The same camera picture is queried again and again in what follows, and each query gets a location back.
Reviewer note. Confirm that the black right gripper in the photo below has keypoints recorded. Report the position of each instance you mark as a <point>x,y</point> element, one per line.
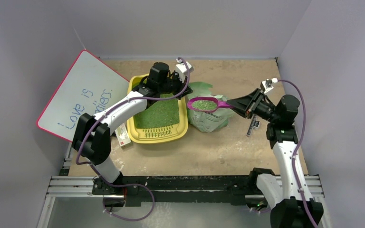
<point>251,102</point>

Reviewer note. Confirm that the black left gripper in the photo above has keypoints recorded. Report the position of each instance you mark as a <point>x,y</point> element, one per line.
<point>181,86</point>

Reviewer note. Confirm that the green cat litter bag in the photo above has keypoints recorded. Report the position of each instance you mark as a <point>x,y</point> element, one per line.
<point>207,122</point>

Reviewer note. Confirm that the magenta plastic litter scoop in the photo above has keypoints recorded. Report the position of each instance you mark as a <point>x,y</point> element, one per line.
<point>207,104</point>

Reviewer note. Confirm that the yellow litter box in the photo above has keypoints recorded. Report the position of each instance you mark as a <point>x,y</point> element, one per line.
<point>164,121</point>

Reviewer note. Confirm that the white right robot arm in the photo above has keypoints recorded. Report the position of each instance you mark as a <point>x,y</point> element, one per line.
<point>291,202</point>

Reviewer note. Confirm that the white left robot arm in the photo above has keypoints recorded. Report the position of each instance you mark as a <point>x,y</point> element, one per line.
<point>92,135</point>

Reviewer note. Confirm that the small white red box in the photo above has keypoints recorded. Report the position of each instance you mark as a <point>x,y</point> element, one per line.
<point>122,135</point>

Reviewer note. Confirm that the black ruler strip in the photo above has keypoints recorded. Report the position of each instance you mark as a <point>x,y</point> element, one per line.
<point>254,124</point>

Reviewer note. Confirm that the pink framed whiteboard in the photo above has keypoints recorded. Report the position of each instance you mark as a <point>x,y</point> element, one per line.
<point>90,86</point>

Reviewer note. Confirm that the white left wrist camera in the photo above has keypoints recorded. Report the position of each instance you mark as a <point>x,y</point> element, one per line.
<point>182,70</point>

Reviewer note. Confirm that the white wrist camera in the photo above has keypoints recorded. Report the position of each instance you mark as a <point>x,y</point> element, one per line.
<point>267,85</point>
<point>182,70</point>

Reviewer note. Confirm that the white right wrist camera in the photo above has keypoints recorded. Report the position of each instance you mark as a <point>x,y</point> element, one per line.
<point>267,85</point>

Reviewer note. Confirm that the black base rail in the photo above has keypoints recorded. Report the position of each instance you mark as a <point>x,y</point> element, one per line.
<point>237,190</point>

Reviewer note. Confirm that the aluminium frame rail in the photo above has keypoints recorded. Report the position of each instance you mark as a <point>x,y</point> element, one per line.
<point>82,186</point>

